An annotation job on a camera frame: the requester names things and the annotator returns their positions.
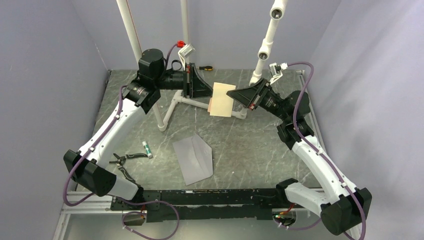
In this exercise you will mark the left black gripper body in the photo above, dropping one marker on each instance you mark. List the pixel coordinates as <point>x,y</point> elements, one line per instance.
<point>178,80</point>

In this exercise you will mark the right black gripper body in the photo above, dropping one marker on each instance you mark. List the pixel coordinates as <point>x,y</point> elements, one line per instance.
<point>267,99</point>

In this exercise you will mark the brown paper letter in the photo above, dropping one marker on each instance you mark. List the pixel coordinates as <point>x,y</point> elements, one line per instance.
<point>221,105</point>

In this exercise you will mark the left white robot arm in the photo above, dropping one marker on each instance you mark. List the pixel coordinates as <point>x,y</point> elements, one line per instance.
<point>87,165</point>

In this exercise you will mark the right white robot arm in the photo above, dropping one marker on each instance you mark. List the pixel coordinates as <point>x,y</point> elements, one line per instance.
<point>341,206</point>

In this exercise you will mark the yellow black screwdriver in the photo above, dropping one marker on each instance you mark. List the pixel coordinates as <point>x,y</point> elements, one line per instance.
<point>206,68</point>

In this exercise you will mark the white green glue stick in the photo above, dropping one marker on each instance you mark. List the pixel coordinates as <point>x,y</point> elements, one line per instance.
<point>147,149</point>

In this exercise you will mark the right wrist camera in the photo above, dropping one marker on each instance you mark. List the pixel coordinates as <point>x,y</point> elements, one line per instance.
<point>276,71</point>

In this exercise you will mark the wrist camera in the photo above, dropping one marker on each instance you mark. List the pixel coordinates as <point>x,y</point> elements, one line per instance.
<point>184,52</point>
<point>276,71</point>

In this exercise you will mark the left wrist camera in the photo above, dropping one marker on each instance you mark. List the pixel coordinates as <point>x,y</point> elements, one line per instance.
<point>184,52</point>

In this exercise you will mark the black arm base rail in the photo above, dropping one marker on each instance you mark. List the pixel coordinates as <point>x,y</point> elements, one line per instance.
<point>208,204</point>

